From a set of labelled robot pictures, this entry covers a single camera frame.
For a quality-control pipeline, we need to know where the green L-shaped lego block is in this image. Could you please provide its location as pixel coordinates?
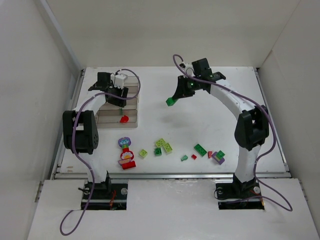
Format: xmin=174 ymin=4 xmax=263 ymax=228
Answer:
xmin=165 ymin=97 xmax=177 ymax=107

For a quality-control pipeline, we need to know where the small red lego piece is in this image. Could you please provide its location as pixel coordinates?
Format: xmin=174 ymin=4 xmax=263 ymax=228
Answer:
xmin=119 ymin=115 xmax=130 ymax=124

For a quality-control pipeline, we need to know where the lime green 2x4 brick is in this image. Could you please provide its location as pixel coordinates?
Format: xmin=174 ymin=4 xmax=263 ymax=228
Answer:
xmin=155 ymin=138 xmax=166 ymax=148

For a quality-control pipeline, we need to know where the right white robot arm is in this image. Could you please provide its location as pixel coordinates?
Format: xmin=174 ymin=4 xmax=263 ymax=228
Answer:
xmin=166 ymin=58 xmax=269 ymax=185

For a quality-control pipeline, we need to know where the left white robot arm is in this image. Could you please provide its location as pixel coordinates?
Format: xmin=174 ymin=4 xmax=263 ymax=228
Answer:
xmin=62 ymin=72 xmax=129 ymax=184

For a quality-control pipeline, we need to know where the clear compartment organizer tray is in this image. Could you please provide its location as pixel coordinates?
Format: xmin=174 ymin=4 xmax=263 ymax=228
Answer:
xmin=90 ymin=72 xmax=139 ymax=129

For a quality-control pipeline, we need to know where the green 2x4 flat brick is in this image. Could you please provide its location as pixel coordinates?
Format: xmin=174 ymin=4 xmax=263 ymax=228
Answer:
xmin=194 ymin=144 xmax=207 ymax=157

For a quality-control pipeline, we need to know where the purple red flower lego stack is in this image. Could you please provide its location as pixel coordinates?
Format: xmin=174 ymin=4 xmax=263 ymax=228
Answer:
xmin=117 ymin=137 xmax=136 ymax=170

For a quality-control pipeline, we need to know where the small dark green brick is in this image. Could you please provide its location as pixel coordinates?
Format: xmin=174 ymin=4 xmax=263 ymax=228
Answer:
xmin=154 ymin=147 xmax=162 ymax=156

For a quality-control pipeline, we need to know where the small lime green brick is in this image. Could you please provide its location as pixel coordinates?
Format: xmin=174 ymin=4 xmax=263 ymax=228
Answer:
xmin=139 ymin=149 xmax=148 ymax=158

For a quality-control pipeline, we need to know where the small green wedge piece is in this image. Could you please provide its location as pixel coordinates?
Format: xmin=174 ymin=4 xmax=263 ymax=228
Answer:
xmin=180 ymin=155 xmax=188 ymax=162

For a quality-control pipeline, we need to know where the red slope piece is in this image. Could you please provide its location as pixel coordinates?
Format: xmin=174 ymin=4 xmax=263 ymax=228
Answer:
xmin=207 ymin=151 xmax=213 ymax=159

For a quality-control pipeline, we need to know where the purple green lego stack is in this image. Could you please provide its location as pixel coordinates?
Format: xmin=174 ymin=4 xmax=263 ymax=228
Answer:
xmin=211 ymin=150 xmax=225 ymax=165

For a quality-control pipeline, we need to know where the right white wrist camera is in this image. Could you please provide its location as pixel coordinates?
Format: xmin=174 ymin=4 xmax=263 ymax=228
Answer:
xmin=179 ymin=62 xmax=195 ymax=77

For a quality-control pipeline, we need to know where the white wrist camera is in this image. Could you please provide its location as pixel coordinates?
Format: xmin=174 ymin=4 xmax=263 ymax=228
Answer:
xmin=179 ymin=62 xmax=195 ymax=77
xmin=113 ymin=73 xmax=128 ymax=89

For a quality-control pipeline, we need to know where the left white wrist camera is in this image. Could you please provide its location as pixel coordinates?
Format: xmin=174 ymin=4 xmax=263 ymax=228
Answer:
xmin=113 ymin=73 xmax=128 ymax=89

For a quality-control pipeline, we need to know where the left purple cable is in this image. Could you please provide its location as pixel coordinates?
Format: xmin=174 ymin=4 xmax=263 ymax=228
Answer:
xmin=59 ymin=68 xmax=141 ymax=236

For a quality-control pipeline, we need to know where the purple cable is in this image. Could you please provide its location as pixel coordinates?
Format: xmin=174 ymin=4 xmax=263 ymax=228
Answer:
xmin=172 ymin=54 xmax=294 ymax=213
xmin=59 ymin=68 xmax=141 ymax=236

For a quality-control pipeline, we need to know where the aluminium front rail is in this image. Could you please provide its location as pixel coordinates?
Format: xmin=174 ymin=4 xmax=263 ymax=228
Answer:
xmin=52 ymin=171 xmax=292 ymax=180

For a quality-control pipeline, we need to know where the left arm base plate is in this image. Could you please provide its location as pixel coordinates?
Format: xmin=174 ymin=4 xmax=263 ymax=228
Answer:
xmin=86 ymin=183 xmax=128 ymax=211

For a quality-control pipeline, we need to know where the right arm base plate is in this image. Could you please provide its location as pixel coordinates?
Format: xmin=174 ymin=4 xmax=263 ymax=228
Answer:
xmin=214 ymin=179 xmax=265 ymax=210

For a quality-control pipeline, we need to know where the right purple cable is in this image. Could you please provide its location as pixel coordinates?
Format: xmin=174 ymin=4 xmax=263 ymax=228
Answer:
xmin=172 ymin=54 xmax=294 ymax=213

